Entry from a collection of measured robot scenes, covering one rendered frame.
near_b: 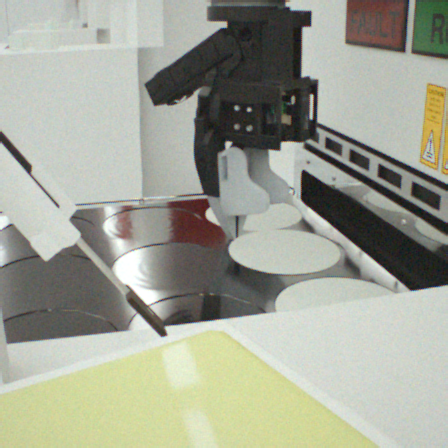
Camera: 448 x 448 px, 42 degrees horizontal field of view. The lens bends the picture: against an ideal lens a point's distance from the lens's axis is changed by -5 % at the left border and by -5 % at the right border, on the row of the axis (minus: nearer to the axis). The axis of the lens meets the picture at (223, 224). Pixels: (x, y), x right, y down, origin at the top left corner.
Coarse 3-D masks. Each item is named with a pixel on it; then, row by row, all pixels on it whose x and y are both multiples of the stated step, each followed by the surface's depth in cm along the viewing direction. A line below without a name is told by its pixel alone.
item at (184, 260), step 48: (0, 240) 57; (96, 240) 57; (144, 240) 57; (192, 240) 57; (336, 240) 57; (0, 288) 47; (48, 288) 48; (96, 288) 47; (144, 288) 48; (192, 288) 48; (240, 288) 48; (48, 336) 41
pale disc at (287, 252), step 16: (240, 240) 57; (256, 240) 57; (272, 240) 57; (288, 240) 57; (304, 240) 57; (320, 240) 57; (240, 256) 53; (256, 256) 53; (272, 256) 53; (288, 256) 53; (304, 256) 54; (320, 256) 54; (336, 256) 54; (272, 272) 50; (288, 272) 50; (304, 272) 50
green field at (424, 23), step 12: (420, 12) 48; (432, 12) 47; (444, 12) 45; (420, 24) 49; (432, 24) 47; (444, 24) 45; (420, 36) 49; (432, 36) 47; (444, 36) 46; (420, 48) 49; (432, 48) 47; (444, 48) 46
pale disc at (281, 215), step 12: (276, 204) 67; (288, 204) 67; (252, 216) 63; (264, 216) 64; (276, 216) 64; (288, 216) 64; (300, 216) 64; (252, 228) 60; (264, 228) 60; (276, 228) 60
